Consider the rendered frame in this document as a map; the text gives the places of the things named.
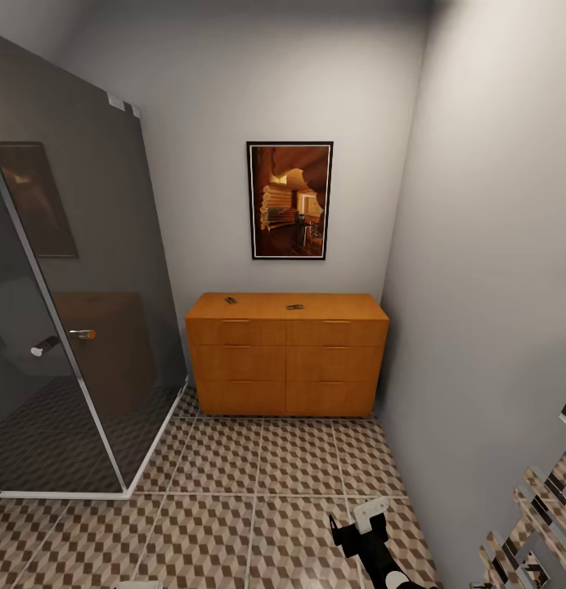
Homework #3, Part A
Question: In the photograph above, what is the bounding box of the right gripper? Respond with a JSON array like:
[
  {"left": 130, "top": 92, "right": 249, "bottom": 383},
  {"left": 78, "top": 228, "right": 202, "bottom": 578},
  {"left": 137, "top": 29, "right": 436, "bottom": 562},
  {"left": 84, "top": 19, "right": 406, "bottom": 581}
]
[{"left": 329, "top": 515, "right": 389, "bottom": 565}]

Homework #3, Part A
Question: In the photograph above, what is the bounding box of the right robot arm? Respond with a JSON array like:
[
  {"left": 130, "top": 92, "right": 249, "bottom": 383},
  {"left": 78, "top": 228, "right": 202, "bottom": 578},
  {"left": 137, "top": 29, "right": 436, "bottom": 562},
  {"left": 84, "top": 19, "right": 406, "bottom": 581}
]
[{"left": 329, "top": 496, "right": 425, "bottom": 589}]

